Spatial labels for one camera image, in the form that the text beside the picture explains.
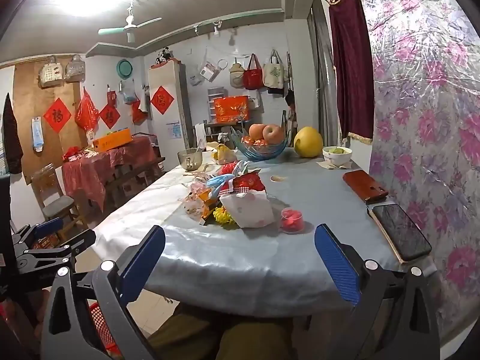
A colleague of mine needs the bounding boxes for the brown wooden board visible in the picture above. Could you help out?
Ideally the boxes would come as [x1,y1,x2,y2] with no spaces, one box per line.
[13,58,86,185]

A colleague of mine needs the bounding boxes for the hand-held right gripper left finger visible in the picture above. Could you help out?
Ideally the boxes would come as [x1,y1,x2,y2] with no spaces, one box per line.
[40,225,166,360]

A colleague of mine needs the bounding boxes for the beige tote bag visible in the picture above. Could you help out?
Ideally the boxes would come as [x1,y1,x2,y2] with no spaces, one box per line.
[262,49,289,89]

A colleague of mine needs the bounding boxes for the orange gift box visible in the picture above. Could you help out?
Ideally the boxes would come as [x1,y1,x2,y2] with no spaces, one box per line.
[213,96,250,123]

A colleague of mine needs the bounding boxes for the yellow pomelo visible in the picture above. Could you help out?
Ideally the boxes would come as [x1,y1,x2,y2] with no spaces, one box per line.
[293,127,324,158]

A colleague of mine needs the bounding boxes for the red jelly cup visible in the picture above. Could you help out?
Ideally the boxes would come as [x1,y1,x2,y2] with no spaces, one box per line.
[279,207,305,233]

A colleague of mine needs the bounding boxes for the red patterned packet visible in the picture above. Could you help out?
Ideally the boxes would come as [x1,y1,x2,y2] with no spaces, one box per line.
[230,172,266,194]

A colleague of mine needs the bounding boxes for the red mesh basket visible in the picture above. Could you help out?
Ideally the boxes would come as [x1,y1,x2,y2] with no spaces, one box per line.
[88,302,124,359]

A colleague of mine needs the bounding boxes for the black smartphone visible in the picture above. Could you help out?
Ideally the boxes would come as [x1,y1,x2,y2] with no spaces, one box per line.
[369,203,433,264]

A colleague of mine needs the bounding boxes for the clear hanging plastic bag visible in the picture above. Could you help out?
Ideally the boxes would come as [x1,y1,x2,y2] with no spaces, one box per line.
[64,54,86,83]

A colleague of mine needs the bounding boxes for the long orange box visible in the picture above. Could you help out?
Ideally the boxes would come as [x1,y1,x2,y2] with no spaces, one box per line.
[92,128,133,153]

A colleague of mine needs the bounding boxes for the floral plastic wall sheet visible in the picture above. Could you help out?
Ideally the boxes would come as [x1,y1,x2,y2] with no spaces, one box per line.
[354,0,480,346]

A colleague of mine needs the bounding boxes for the blue mask packet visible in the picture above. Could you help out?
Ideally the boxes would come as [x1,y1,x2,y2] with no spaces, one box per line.
[31,117,45,154]

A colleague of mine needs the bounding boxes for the red checked tablecloth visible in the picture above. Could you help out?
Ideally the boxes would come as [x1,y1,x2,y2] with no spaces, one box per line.
[62,137,158,211]

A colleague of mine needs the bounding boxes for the white ceramic bowl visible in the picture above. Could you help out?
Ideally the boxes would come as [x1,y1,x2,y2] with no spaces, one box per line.
[322,146,353,167]

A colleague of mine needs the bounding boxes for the white hanging bag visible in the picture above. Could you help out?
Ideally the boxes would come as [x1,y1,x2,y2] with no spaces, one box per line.
[39,56,64,89]

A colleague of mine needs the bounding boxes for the blue glass fruit bowl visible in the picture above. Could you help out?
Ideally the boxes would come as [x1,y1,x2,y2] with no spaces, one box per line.
[230,127,294,163]

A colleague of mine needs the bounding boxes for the person's legs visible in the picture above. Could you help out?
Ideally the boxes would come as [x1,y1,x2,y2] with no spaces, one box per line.
[148,304,301,360]

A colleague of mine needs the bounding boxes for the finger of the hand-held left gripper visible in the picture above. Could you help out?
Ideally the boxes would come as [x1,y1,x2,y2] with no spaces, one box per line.
[15,230,97,271]
[11,217,64,250]

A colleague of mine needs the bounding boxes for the red diamond paper decoration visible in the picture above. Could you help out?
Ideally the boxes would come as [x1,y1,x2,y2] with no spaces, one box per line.
[98,101,121,130]
[150,85,175,115]
[43,97,73,134]

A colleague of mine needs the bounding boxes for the dark hanging garment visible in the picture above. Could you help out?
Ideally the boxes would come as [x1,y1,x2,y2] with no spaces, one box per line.
[2,93,24,175]

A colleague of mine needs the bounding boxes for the white plastic bag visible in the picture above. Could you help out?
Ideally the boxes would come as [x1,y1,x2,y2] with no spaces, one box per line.
[219,189,276,229]

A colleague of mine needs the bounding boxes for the red tote bag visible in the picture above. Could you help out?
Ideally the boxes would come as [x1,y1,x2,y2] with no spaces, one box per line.
[242,53,263,91]

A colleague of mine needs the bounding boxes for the clear plastic wrappers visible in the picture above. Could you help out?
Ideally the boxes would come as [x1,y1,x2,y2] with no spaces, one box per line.
[182,180,211,220]

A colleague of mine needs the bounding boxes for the beige round bag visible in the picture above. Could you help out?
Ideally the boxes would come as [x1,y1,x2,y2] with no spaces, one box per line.
[229,58,246,90]

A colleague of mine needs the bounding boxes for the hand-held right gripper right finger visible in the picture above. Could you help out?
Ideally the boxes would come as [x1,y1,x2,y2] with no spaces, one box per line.
[314,223,441,360]

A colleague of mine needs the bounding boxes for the dark wooden bench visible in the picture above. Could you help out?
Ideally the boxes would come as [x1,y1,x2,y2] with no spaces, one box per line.
[110,157,166,197]

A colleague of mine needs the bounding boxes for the green ceiling fan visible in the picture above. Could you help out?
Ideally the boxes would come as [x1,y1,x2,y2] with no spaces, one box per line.
[98,0,163,44]

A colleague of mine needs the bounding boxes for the plush toys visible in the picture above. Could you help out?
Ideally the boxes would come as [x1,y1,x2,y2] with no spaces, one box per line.
[155,47,174,66]

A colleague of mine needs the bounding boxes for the teal round basin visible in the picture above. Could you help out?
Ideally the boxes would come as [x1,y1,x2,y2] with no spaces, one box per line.
[116,59,134,79]

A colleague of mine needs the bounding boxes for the wooden chair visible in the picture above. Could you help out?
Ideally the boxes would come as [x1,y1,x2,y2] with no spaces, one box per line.
[31,163,89,233]

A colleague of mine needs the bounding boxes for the yellow flower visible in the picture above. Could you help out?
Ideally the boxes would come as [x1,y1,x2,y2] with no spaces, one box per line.
[213,207,237,226]

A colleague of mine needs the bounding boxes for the orange snack packet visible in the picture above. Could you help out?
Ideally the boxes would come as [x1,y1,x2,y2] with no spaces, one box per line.
[197,189,218,209]

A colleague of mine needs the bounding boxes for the red phone case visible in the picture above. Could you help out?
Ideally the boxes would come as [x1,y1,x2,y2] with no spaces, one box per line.
[342,170,389,205]

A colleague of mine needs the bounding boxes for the white tablecloth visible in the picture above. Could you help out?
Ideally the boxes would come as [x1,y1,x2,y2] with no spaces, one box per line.
[90,146,432,308]

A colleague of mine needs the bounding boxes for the yellow plastic bag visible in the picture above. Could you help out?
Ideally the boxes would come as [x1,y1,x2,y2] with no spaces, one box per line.
[212,143,238,165]

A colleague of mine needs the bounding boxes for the white refrigerator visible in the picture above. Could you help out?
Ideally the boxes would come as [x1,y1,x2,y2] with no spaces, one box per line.
[148,62,193,151]

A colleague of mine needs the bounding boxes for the red hanging plastic bag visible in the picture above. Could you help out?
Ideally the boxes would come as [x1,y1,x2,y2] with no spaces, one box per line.
[74,88,100,132]

